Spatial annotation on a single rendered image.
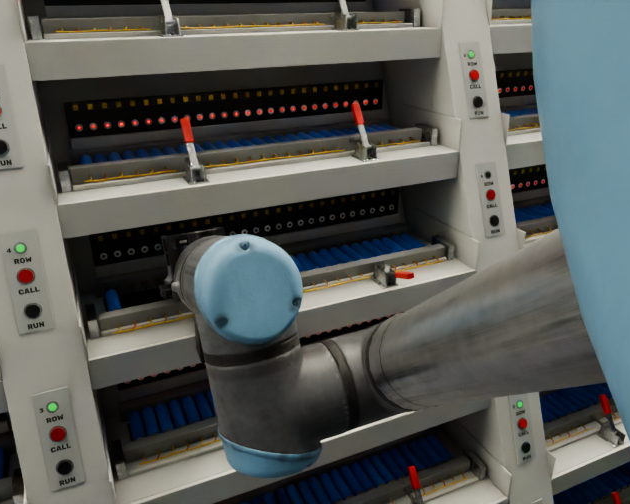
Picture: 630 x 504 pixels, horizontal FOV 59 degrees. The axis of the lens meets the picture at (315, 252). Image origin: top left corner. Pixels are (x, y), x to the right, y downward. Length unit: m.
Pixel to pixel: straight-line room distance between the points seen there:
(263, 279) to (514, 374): 0.22
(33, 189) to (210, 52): 0.29
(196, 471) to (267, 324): 0.41
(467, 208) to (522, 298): 0.65
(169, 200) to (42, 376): 0.27
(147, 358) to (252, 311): 0.33
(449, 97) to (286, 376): 0.60
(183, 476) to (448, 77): 0.72
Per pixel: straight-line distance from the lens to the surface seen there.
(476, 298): 0.36
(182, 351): 0.79
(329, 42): 0.88
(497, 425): 1.04
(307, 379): 0.52
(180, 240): 0.70
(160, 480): 0.85
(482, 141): 0.99
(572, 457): 1.20
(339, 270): 0.88
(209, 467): 0.85
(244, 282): 0.47
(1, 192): 0.77
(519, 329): 0.32
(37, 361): 0.77
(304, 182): 0.82
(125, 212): 0.77
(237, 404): 0.51
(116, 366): 0.78
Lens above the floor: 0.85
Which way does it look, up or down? 4 degrees down
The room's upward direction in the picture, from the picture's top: 9 degrees counter-clockwise
